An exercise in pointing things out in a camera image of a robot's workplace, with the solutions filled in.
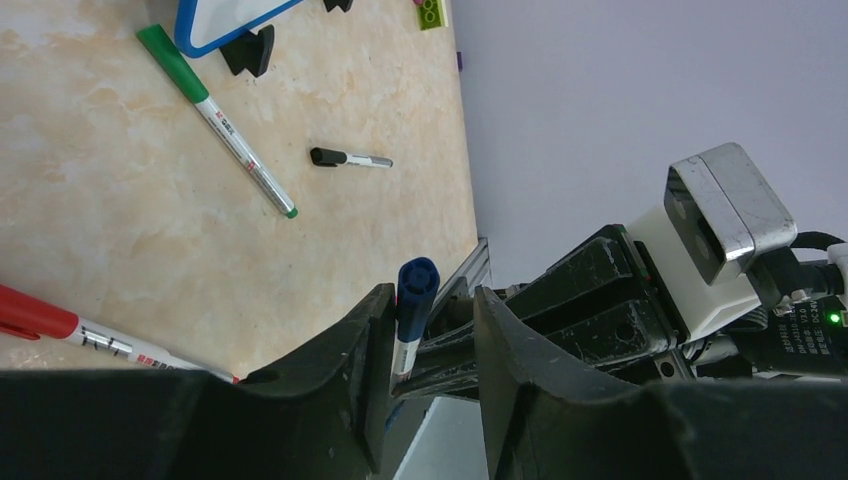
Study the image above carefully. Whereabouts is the green white toy brick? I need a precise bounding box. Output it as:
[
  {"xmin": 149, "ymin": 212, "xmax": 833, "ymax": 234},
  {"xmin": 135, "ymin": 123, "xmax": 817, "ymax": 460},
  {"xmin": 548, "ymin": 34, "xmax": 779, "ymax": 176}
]
[{"xmin": 413, "ymin": 0, "xmax": 449, "ymax": 31}]

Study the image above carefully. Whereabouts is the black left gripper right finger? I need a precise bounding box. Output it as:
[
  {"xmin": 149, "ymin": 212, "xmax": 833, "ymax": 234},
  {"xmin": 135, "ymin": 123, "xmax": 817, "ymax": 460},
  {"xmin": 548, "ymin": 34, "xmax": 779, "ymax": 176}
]
[{"xmin": 474, "ymin": 287, "xmax": 847, "ymax": 479}]

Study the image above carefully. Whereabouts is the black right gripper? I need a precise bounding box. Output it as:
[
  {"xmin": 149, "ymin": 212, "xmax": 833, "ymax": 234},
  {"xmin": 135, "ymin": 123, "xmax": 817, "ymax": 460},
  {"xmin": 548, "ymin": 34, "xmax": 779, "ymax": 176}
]
[{"xmin": 391, "ymin": 224, "xmax": 683, "ymax": 400}]

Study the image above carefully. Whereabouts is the green cap marker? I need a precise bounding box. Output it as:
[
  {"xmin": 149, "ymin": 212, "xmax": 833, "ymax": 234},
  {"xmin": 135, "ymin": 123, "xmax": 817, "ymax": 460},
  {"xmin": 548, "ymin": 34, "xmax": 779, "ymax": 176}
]
[{"xmin": 136, "ymin": 24, "xmax": 298, "ymax": 219}]

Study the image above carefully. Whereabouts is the blue marker pen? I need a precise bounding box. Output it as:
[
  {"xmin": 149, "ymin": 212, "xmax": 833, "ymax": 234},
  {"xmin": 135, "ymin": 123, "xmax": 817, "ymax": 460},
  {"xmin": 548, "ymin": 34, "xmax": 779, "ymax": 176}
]
[{"xmin": 392, "ymin": 257, "xmax": 440, "ymax": 383}]

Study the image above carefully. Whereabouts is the red cap marker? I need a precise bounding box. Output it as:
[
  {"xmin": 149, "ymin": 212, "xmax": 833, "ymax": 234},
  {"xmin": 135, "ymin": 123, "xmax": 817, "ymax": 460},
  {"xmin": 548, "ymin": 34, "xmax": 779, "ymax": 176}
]
[{"xmin": 1, "ymin": 285, "xmax": 240, "ymax": 384}]

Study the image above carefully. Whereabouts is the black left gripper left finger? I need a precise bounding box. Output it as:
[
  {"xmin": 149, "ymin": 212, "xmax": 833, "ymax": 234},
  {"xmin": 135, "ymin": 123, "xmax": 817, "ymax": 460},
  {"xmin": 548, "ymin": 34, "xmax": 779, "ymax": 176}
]
[{"xmin": 1, "ymin": 283, "xmax": 396, "ymax": 479}]

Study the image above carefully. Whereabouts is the black cap marker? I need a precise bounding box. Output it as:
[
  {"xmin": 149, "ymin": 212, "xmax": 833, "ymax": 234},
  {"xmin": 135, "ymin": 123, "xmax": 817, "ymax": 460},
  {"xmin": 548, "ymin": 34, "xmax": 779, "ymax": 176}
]
[{"xmin": 309, "ymin": 147, "xmax": 394, "ymax": 169}]

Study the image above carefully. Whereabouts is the blue framed whiteboard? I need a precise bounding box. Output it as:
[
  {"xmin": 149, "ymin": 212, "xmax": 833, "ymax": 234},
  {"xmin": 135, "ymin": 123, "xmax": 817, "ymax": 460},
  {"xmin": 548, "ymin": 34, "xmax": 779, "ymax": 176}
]
[{"xmin": 173, "ymin": 0, "xmax": 302, "ymax": 78}]

